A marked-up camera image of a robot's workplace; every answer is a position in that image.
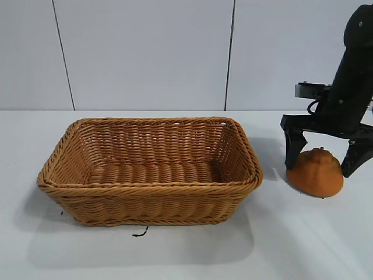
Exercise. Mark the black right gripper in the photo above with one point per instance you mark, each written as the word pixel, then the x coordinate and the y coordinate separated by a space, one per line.
pixel 346 108

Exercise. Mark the orange pumpkin-shaped bread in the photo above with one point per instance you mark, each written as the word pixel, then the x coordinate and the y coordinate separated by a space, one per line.
pixel 317 178

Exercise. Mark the woven wicker rectangular basket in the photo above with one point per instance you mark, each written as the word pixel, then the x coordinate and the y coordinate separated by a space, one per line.
pixel 151 192

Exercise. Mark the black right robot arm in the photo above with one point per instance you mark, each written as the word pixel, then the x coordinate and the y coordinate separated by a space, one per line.
pixel 361 29

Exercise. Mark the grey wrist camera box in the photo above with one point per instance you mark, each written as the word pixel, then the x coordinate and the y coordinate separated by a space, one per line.
pixel 309 90

